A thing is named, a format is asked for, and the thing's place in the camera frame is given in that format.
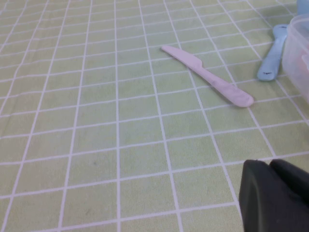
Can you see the green checked tablecloth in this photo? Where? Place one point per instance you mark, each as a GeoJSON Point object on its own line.
{"type": "Point", "coordinates": [96, 120]}

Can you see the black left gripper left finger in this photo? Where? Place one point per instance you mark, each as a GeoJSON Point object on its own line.
{"type": "Point", "coordinates": [260, 205]}

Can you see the blue plastic fork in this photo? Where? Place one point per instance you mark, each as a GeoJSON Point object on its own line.
{"type": "Point", "coordinates": [270, 65]}

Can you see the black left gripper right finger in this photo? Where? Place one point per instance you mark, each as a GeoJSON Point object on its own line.
{"type": "Point", "coordinates": [294, 176]}

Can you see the pink plastic knife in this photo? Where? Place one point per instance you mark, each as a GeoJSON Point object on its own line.
{"type": "Point", "coordinates": [217, 83]}

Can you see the clear plastic egg box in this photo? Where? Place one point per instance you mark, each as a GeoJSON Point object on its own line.
{"type": "Point", "coordinates": [297, 60]}

